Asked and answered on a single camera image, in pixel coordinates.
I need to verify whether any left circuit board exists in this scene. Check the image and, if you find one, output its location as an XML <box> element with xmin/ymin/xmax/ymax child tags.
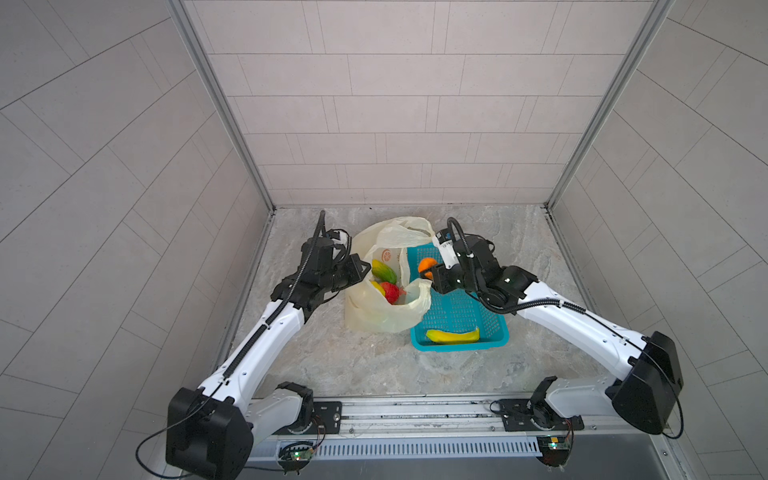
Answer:
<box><xmin>277</xmin><ymin>441</ymin><xmax>315</xmax><ymax>472</ymax></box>

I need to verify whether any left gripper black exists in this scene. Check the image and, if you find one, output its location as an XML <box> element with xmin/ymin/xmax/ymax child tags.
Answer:
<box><xmin>314</xmin><ymin>254</ymin><xmax>371</xmax><ymax>295</ymax></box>

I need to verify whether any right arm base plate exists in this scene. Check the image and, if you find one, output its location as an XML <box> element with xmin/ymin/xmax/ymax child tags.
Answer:
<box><xmin>489</xmin><ymin>399</ymin><xmax>585</xmax><ymax>432</ymax></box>

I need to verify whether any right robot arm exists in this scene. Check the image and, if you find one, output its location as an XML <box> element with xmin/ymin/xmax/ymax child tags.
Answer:
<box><xmin>419</xmin><ymin>220</ymin><xmax>684</xmax><ymax>435</ymax></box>

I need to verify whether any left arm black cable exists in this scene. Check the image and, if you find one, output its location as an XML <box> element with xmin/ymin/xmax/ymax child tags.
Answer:
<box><xmin>134</xmin><ymin>389</ymin><xmax>211</xmax><ymax>480</ymax></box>

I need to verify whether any red apple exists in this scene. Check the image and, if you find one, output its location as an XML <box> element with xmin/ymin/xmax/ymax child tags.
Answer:
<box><xmin>379</xmin><ymin>282</ymin><xmax>404</xmax><ymax>305</ymax></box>

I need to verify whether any aluminium mounting rail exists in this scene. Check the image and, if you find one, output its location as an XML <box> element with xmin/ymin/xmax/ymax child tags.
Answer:
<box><xmin>251</xmin><ymin>392</ymin><xmax>667</xmax><ymax>442</ymax></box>

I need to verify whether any cream plastic bag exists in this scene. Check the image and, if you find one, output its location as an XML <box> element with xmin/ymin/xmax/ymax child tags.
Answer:
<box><xmin>344</xmin><ymin>216</ymin><xmax>435</xmax><ymax>333</ymax></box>

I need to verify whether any yellow banana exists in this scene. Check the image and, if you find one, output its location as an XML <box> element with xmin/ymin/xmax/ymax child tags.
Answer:
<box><xmin>426</xmin><ymin>329</ymin><xmax>480</xmax><ymax>345</ymax></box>

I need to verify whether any green papaya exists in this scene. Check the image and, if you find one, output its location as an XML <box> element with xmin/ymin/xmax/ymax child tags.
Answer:
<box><xmin>371</xmin><ymin>259</ymin><xmax>398</xmax><ymax>284</ymax></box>

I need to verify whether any teal plastic basket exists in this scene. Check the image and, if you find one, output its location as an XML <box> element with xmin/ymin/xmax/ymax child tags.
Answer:
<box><xmin>406</xmin><ymin>242</ymin><xmax>511</xmax><ymax>352</ymax></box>

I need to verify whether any circuit board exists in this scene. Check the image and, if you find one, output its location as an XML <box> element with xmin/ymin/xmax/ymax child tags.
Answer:
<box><xmin>536</xmin><ymin>436</ymin><xmax>572</xmax><ymax>467</ymax></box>
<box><xmin>277</xmin><ymin>441</ymin><xmax>315</xmax><ymax>472</ymax></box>

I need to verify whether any orange tangerine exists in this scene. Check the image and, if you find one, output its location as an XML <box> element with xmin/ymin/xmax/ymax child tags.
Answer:
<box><xmin>418</xmin><ymin>257</ymin><xmax>438</xmax><ymax>281</ymax></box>

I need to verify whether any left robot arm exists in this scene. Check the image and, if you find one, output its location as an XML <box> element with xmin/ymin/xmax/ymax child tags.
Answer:
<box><xmin>165</xmin><ymin>229</ymin><xmax>371</xmax><ymax>479</ymax></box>

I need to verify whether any right circuit board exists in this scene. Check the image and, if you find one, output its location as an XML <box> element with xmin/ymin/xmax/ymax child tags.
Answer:
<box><xmin>536</xmin><ymin>436</ymin><xmax>572</xmax><ymax>467</ymax></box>

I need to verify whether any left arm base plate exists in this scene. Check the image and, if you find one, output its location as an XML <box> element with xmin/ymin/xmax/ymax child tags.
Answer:
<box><xmin>275</xmin><ymin>401</ymin><xmax>343</xmax><ymax>435</ymax></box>

